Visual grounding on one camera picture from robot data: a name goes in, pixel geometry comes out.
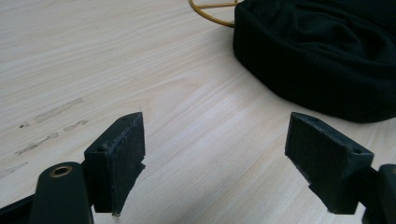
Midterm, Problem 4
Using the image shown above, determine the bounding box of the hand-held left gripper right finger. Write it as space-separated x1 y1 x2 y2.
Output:
284 112 375 216

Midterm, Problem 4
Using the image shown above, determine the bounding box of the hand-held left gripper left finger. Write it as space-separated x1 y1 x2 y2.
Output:
83 111 147 217

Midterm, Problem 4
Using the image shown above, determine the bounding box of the black cloth garment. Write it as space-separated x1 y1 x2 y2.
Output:
233 0 396 124

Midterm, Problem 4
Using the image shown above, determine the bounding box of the yellow cable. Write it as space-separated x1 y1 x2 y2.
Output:
188 0 240 29

